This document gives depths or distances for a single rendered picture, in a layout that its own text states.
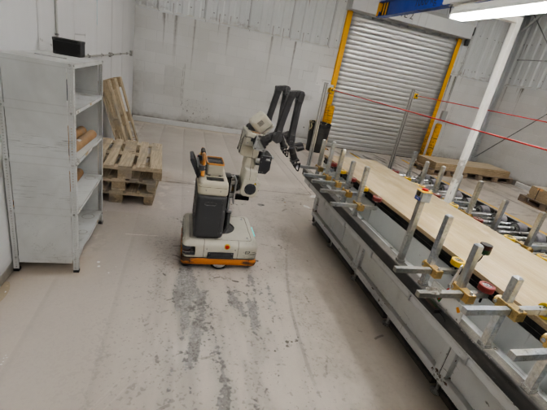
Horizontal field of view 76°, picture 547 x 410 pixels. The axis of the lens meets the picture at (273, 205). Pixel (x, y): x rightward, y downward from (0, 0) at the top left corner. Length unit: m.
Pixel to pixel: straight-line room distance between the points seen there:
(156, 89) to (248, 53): 2.31
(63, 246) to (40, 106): 1.04
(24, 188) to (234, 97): 6.74
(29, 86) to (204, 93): 6.54
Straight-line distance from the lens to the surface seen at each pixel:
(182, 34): 8.97
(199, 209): 2.99
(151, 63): 9.00
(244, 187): 3.12
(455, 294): 2.09
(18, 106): 2.83
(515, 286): 1.94
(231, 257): 3.18
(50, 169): 2.88
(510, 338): 2.27
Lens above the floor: 1.77
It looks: 21 degrees down
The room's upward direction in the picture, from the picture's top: 11 degrees clockwise
